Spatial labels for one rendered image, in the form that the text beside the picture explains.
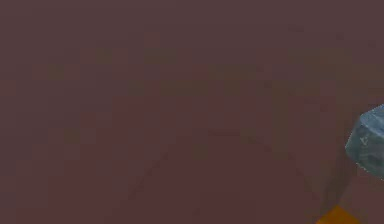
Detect grey-blue box-shaped object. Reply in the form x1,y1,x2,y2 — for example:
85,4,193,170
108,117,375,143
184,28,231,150
344,103,384,182

